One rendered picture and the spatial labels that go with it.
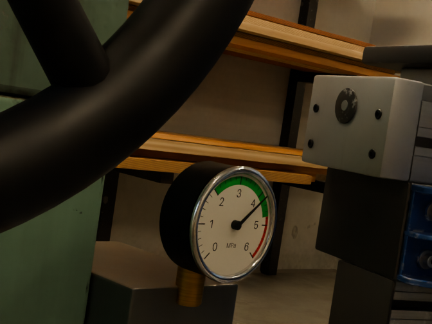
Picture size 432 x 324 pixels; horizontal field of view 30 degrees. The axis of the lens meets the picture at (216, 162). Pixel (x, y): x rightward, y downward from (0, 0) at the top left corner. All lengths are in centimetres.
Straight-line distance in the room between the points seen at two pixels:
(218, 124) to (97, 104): 347
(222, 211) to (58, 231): 9
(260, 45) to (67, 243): 272
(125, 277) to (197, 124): 315
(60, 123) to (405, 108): 55
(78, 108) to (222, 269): 23
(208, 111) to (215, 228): 322
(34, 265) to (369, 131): 40
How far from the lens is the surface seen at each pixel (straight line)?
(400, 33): 427
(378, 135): 73
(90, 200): 44
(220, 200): 42
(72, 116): 21
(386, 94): 73
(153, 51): 22
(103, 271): 46
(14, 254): 42
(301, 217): 414
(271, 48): 317
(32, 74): 41
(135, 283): 44
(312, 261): 427
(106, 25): 44
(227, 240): 43
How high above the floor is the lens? 71
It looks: 3 degrees down
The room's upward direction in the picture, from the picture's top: 8 degrees clockwise
